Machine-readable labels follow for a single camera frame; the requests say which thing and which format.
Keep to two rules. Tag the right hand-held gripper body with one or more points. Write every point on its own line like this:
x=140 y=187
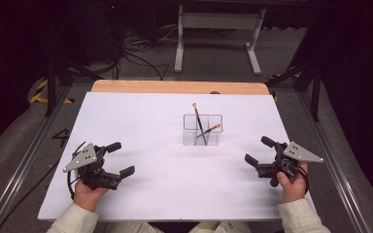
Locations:
x=299 y=152

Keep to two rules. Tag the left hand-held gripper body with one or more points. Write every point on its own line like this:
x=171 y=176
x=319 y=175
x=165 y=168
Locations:
x=82 y=158

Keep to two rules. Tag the black makeup brush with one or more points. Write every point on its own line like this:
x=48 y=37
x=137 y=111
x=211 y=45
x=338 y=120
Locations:
x=211 y=129
x=198 y=120

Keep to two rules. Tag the clear acrylic organizer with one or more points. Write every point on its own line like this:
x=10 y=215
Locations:
x=189 y=124

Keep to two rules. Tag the person's right hand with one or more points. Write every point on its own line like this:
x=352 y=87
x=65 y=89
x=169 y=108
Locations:
x=293 y=189

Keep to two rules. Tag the person's left hand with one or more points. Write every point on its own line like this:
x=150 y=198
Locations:
x=87 y=199

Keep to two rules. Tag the white table mat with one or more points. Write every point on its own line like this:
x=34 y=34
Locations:
x=142 y=129

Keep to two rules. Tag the black tripod stand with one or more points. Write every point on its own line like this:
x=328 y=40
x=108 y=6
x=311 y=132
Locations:
x=315 y=97
x=50 y=87

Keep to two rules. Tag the person's lap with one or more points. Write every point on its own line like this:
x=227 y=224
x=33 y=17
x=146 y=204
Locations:
x=220 y=227

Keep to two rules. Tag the yellow black floor tape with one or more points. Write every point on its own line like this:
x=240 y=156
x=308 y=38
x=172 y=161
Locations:
x=37 y=97

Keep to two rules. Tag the white metal stand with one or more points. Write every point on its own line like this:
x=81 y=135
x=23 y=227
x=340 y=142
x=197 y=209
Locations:
x=220 y=21

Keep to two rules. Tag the aluminium floor rail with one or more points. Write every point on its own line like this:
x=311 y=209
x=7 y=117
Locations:
x=333 y=161
x=22 y=165

